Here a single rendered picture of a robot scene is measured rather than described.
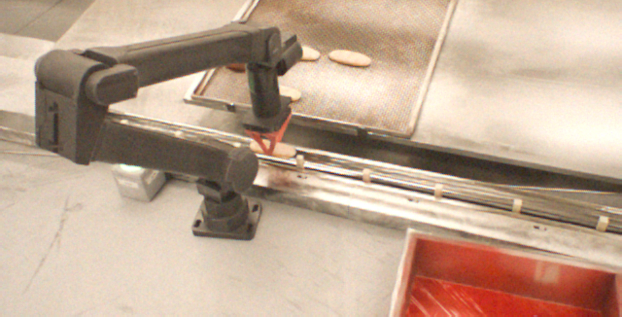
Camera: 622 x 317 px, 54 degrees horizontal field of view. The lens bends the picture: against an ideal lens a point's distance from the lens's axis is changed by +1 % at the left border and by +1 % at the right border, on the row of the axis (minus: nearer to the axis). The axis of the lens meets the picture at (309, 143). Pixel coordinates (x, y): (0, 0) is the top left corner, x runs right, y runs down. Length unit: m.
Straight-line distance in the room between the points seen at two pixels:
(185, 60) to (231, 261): 0.39
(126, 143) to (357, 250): 0.47
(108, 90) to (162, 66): 0.13
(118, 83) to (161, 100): 0.76
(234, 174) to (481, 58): 0.63
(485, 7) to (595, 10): 0.24
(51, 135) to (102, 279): 0.41
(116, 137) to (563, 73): 0.92
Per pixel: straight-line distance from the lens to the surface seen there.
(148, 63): 0.85
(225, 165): 1.03
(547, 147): 1.24
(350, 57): 1.39
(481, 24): 1.48
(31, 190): 1.40
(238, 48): 1.00
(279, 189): 1.17
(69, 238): 1.26
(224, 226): 1.13
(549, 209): 1.18
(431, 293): 1.06
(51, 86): 0.81
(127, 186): 1.26
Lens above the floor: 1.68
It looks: 40 degrees down
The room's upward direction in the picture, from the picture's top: 5 degrees counter-clockwise
